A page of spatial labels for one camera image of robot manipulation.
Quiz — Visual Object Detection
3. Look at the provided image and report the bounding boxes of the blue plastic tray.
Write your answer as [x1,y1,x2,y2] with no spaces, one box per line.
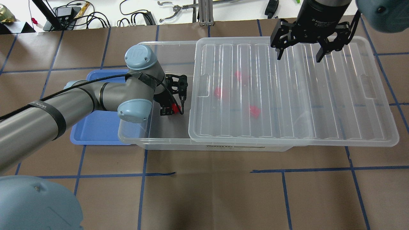
[70,69,129,145]

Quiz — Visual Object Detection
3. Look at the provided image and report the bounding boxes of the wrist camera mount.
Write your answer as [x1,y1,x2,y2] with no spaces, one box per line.
[166,74,188,105]

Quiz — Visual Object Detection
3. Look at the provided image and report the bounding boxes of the black braided cable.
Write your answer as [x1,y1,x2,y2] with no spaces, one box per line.
[0,73,186,122]

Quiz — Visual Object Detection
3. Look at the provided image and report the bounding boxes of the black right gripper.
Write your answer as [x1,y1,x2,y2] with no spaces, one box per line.
[270,0,351,63]

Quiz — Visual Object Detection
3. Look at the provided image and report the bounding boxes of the aluminium frame post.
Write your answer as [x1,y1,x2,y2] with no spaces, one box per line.
[198,0,214,26]

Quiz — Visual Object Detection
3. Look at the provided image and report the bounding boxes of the clear plastic box lid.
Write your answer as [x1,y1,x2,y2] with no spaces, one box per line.
[188,36,399,147]

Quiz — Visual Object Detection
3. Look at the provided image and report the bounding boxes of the robot arm at lid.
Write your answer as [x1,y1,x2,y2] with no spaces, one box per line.
[192,0,408,118]

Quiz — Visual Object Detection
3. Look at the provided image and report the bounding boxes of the clear plastic storage box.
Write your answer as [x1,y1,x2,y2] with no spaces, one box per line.
[118,41,290,152]

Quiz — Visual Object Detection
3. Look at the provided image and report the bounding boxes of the robot arm with cable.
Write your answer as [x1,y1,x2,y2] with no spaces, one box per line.
[0,44,166,173]

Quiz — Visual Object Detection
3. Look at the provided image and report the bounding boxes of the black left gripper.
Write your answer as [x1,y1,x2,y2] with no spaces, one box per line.
[153,90,174,116]

